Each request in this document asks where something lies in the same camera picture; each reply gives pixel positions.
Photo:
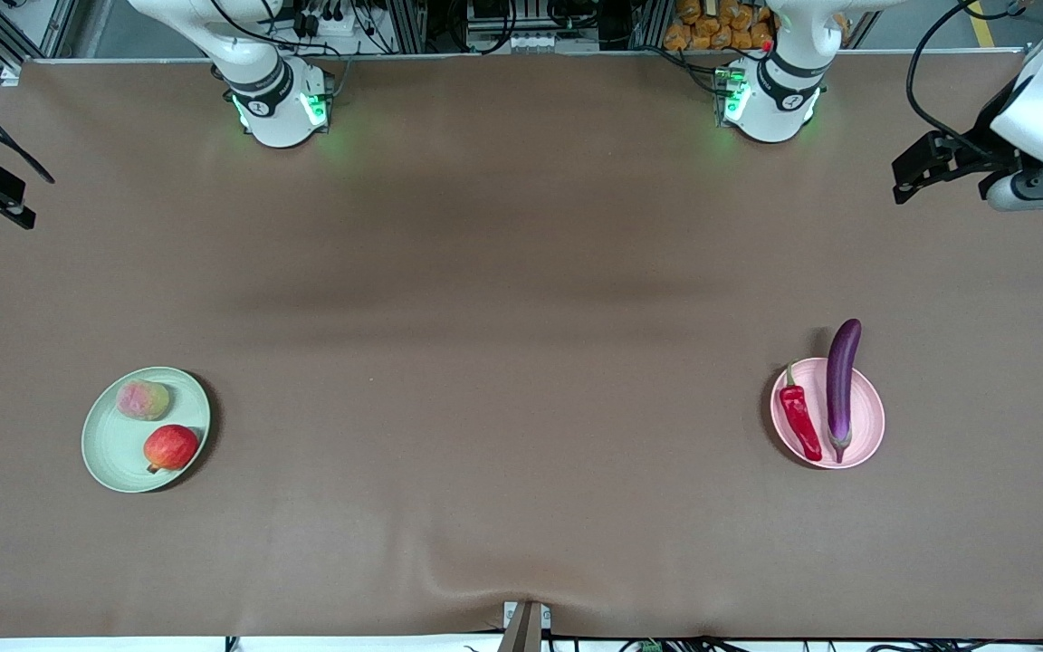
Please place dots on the brown table cloth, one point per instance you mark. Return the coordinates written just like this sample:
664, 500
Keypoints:
521, 525

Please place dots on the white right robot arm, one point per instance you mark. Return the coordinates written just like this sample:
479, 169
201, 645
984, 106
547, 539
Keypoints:
277, 118

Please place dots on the light green plate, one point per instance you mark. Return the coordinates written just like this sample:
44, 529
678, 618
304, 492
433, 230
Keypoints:
119, 453

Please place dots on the red apple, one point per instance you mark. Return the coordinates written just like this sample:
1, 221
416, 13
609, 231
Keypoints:
171, 446

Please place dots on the pink green peach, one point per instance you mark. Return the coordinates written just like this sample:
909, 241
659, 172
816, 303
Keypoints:
143, 400

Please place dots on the white power strip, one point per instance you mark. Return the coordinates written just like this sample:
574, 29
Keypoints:
331, 20

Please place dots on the orange packaged goods pile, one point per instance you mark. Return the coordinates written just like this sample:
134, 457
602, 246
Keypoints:
721, 25

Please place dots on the pink plate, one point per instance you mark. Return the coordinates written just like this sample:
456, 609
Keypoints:
870, 417

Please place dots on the silver electronics box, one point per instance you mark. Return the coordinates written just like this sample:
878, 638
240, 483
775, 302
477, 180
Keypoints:
531, 27

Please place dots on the red chili pepper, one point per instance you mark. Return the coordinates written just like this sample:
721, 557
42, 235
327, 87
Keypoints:
798, 412

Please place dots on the purple eggplant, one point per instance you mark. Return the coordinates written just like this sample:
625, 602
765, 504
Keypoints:
843, 389

